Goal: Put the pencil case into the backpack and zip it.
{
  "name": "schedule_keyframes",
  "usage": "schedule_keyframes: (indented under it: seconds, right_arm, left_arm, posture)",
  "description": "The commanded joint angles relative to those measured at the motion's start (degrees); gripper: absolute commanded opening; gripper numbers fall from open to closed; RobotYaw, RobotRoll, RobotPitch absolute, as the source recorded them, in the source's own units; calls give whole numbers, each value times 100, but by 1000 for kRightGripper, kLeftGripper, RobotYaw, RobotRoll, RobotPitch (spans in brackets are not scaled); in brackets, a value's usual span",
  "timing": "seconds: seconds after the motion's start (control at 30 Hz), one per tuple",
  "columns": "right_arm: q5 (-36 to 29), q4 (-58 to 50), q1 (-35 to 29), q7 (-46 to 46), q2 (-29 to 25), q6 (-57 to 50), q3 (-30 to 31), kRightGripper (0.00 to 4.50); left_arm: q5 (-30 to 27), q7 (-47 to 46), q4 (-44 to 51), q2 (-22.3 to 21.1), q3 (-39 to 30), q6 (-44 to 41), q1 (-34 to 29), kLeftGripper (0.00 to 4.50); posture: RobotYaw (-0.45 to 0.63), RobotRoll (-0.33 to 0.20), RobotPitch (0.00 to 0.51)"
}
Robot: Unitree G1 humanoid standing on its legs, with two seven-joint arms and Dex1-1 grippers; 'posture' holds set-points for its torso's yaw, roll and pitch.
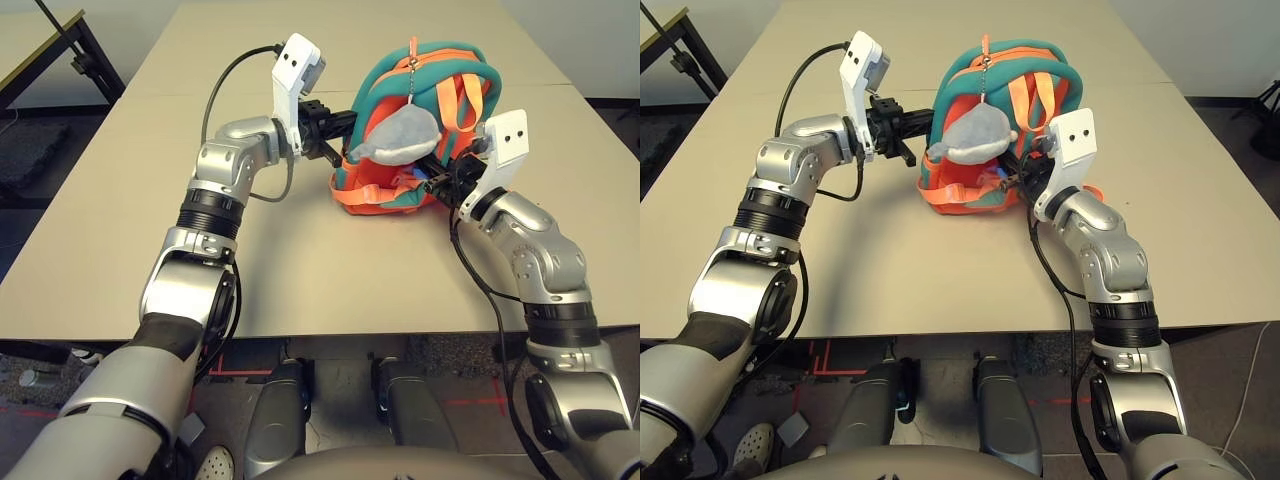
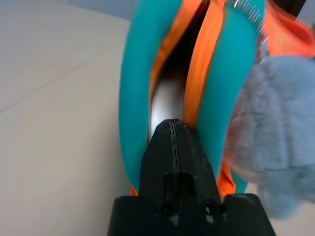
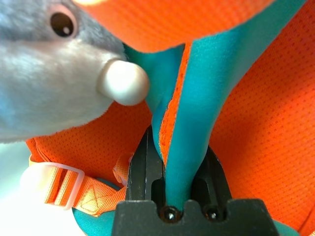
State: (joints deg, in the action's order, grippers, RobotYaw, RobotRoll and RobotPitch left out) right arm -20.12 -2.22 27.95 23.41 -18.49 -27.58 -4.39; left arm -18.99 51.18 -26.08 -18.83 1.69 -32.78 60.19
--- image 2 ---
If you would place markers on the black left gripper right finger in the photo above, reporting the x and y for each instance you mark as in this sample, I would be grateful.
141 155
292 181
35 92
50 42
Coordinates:
197 172

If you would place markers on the grey plush shark toy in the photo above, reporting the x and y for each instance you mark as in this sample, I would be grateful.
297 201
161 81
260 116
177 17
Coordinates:
270 110

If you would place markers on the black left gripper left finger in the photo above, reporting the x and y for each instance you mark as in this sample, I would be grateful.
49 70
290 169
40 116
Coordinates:
157 167

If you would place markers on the orange and teal backpack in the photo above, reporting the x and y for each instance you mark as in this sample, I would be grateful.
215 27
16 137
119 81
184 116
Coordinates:
133 73

